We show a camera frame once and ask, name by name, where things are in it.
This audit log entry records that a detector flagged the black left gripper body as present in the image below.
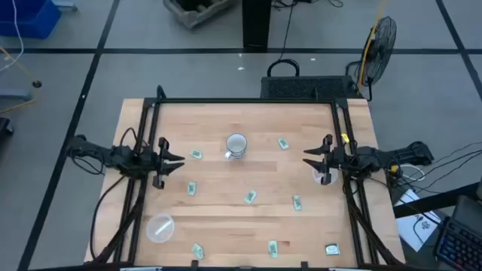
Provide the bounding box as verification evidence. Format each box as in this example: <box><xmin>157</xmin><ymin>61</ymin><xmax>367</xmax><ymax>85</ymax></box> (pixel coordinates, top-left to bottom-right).
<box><xmin>145</xmin><ymin>137</ymin><xmax>169</xmax><ymax>190</ymax></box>

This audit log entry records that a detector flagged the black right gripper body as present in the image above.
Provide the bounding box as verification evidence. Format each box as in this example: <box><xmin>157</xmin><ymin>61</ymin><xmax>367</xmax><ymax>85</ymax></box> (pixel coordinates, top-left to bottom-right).
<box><xmin>319</xmin><ymin>134</ymin><xmax>346</xmax><ymax>186</ymax></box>

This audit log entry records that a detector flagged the small clear plastic cup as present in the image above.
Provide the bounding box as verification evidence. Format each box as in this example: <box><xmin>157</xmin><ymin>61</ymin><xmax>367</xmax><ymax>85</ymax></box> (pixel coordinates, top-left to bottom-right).
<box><xmin>311</xmin><ymin>165</ymin><xmax>339</xmax><ymax>186</ymax></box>

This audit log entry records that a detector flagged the white blue-patterned mug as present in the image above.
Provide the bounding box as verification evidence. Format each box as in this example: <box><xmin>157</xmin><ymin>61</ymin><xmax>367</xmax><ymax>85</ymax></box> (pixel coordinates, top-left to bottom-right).
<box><xmin>224</xmin><ymin>132</ymin><xmax>249</xmax><ymax>161</ymax></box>

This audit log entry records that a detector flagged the black perforated computer case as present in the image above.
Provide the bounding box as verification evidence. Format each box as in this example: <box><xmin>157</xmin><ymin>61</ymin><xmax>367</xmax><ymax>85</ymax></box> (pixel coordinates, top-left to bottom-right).
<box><xmin>260</xmin><ymin>75</ymin><xmax>365</xmax><ymax>100</ymax></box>

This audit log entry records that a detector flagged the white paper sheet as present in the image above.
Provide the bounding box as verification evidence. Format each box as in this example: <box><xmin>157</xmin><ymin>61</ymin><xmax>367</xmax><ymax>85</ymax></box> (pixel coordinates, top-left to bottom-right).
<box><xmin>394</xmin><ymin>187</ymin><xmax>442</xmax><ymax>253</ymax></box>

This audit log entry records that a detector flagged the black floor fan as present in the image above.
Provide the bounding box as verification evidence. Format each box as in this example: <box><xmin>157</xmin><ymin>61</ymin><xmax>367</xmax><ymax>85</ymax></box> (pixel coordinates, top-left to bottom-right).
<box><xmin>345</xmin><ymin>15</ymin><xmax>398</xmax><ymax>102</ymax></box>

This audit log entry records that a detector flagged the black upright pillar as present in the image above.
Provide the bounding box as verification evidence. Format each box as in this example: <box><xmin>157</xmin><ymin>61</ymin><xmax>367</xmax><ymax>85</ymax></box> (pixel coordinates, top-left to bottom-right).
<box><xmin>242</xmin><ymin>0</ymin><xmax>273</xmax><ymax>53</ymax></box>

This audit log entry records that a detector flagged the grey moulded crate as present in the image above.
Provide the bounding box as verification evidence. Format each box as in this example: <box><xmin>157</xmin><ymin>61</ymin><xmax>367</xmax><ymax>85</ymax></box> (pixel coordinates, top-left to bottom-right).
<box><xmin>162</xmin><ymin>0</ymin><xmax>236</xmax><ymax>30</ymax></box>

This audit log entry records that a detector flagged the backlit black keyboard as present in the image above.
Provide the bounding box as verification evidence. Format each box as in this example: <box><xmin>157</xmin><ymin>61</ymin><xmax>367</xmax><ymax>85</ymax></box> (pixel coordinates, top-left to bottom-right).
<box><xmin>433</xmin><ymin>216</ymin><xmax>482</xmax><ymax>271</ymax></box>

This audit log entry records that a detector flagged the blue plastic bin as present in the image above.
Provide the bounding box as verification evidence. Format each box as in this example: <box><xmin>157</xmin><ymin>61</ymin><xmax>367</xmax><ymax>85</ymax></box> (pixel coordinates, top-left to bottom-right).
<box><xmin>0</xmin><ymin>0</ymin><xmax>63</xmax><ymax>40</ymax></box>

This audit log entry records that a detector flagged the white cable loop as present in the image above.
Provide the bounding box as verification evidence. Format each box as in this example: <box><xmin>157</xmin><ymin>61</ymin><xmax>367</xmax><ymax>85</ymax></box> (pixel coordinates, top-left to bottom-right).
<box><xmin>398</xmin><ymin>163</ymin><xmax>427</xmax><ymax>183</ymax></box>

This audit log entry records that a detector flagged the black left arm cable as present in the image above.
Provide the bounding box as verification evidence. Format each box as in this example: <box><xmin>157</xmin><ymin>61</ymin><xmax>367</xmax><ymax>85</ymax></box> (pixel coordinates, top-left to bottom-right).
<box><xmin>89</xmin><ymin>173</ymin><xmax>127</xmax><ymax>261</ymax></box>

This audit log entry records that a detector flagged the black looped floor cable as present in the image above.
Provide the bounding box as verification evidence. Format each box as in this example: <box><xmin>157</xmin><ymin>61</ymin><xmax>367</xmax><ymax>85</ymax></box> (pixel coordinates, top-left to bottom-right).
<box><xmin>266</xmin><ymin>0</ymin><xmax>301</xmax><ymax>78</ymax></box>

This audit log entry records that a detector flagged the yellow cable by fan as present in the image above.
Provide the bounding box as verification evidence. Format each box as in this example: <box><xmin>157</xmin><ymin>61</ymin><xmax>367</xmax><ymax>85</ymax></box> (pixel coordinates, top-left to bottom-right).
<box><xmin>357</xmin><ymin>0</ymin><xmax>388</xmax><ymax>88</ymax></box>

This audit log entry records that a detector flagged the yellow floor cable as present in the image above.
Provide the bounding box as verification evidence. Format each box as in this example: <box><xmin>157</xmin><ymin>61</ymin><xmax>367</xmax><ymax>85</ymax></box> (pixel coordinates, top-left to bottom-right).
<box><xmin>0</xmin><ymin>45</ymin><xmax>41</xmax><ymax>114</ymax></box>

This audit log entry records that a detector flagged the white floor cable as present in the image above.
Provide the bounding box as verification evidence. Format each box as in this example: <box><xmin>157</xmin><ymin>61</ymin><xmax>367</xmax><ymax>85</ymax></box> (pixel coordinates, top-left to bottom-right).
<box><xmin>0</xmin><ymin>0</ymin><xmax>25</xmax><ymax>73</ymax></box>

